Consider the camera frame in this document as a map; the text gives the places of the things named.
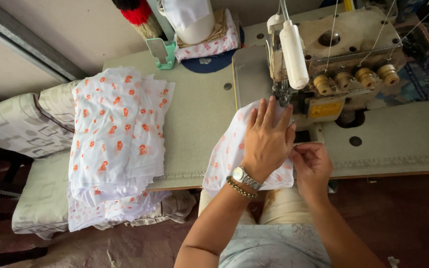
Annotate person's right hand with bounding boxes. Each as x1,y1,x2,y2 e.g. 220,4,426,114
288,142,333,203

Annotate person's left hand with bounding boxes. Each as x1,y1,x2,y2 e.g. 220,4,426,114
240,96,296,184

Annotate white orange-print fabric piece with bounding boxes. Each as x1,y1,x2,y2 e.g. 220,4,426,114
202,99,295,198

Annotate person's cream trousers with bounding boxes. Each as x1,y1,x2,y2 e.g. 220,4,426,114
198,186,314,226

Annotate silver wristwatch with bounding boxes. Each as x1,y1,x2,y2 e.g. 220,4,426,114
232,166,263,191

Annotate beige overlock sewing machine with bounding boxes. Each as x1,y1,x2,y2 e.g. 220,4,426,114
232,5,407,144

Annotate white tube lamp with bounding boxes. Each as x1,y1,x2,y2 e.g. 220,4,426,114
279,19,310,90

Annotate person's light patterned shirt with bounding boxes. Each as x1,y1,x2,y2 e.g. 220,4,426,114
218,223,332,268

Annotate folded white printed cloth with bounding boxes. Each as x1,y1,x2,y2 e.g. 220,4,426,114
174,9,240,62

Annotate green phone stand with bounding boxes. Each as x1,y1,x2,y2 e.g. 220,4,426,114
145,37,177,70

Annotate white cylindrical container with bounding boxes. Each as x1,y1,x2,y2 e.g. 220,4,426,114
157,0,216,45

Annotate stack of white printed fabric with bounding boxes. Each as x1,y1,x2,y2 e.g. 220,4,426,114
67,66,176,233

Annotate red black duster brush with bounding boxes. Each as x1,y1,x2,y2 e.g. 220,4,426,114
112,0,165,40

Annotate beige patterned cushion seat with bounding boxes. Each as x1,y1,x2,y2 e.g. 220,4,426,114
11,148,197,240

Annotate patterned beige cushion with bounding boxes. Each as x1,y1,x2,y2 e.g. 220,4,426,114
0,79,83,160

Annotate beaded bracelet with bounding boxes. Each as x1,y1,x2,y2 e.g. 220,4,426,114
226,176,258,199

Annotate grey metal rail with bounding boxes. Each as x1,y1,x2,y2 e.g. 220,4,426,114
0,0,88,83

